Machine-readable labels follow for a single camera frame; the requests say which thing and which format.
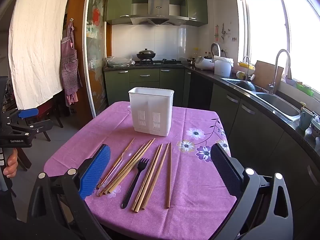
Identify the steel range hood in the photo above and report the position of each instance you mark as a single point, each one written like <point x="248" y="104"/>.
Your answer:
<point x="157" y="10"/>

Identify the white plastic utensil holder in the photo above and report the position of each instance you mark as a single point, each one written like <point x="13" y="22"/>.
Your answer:
<point x="150" y="105"/>

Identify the green upper kitchen cabinets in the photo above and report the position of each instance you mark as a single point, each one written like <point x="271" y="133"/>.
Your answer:
<point x="117" y="5"/>

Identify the steel kitchen sink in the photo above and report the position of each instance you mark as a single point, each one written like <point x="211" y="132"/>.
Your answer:
<point x="277" y="105"/>

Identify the green lower kitchen cabinets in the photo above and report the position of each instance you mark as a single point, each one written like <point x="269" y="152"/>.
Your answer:
<point x="262" y="142"/>
<point x="145" y="80"/>

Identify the checkered apron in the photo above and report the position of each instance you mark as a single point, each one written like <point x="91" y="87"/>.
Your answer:
<point x="70" y="62"/>

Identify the hanging kitchen tools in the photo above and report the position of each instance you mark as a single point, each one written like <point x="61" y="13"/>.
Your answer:
<point x="220" y="32"/>

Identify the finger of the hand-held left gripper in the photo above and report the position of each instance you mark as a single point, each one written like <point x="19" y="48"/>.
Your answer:
<point x="37" y="128"/>
<point x="27" y="113"/>

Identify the black plastic fork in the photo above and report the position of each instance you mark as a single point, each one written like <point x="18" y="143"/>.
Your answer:
<point x="135" y="182"/>

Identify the yellow plastic basket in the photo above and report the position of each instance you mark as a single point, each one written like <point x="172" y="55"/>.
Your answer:
<point x="245" y="65"/>

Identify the pink floral tablecloth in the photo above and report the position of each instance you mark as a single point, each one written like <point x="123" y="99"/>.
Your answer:
<point x="195" y="180"/>

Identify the dark kitchen countertop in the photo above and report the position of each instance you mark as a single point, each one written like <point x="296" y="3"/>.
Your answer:
<point x="200" y="71"/>

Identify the dark wooden chair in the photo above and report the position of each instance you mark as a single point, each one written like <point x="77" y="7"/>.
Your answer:
<point x="58" y="120"/>
<point x="23" y="160"/>

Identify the patterned white bowl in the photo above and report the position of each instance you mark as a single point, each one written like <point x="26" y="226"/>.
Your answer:
<point x="316" y="127"/>

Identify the person's left hand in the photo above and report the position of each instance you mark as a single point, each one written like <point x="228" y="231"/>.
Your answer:
<point x="11" y="165"/>

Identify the white cloth backdrop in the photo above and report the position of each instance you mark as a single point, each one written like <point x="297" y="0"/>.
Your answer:
<point x="37" y="42"/>

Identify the gas stove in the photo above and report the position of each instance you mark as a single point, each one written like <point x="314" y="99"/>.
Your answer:
<point x="165" y="62"/>

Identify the small yellow cup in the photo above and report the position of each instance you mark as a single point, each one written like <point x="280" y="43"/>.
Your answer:
<point x="240" y="75"/>

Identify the green plastic container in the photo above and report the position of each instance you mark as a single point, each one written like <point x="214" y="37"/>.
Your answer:
<point x="305" y="90"/>

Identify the green kitchen cabinets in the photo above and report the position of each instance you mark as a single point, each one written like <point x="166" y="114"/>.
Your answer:
<point x="117" y="5"/>
<point x="262" y="142"/>
<point x="145" y="80"/>

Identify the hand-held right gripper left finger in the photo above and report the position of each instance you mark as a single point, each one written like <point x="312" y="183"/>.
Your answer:
<point x="95" y="172"/>

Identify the floral sliding glass door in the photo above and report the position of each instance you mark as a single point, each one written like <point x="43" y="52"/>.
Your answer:
<point x="96" y="55"/>

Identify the crumpled plastic bag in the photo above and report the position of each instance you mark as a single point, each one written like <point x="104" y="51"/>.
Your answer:
<point x="118" y="62"/>

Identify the small chrome faucet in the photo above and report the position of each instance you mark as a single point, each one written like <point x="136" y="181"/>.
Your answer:
<point x="248" y="67"/>

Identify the white rice cooker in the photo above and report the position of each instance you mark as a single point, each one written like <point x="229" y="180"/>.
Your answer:
<point x="203" y="63"/>

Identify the white bucket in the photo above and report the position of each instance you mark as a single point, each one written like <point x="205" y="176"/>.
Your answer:
<point x="222" y="68"/>

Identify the clear plastic spoon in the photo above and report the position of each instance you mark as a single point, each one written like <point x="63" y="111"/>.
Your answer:
<point x="112" y="172"/>

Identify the kitchen window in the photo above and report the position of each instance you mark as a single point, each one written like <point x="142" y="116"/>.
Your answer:
<point x="265" y="30"/>

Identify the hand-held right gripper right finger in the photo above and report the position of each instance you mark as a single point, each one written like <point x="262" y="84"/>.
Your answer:
<point x="225" y="172"/>

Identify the tall chrome faucet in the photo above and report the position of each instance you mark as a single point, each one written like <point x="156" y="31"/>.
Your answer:
<point x="275" y="72"/>

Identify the black wok with lid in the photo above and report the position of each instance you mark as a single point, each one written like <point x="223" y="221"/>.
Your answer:
<point x="146" y="54"/>

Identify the person's left forearm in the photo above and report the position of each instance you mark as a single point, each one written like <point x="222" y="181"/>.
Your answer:
<point x="6" y="205"/>

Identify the green mug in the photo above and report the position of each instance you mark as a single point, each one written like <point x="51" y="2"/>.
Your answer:
<point x="305" y="120"/>

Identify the dark round pot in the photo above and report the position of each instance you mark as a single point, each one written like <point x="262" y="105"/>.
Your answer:
<point x="246" y="85"/>

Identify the wooden cutting board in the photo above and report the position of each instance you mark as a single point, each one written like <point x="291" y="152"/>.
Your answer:
<point x="265" y="75"/>

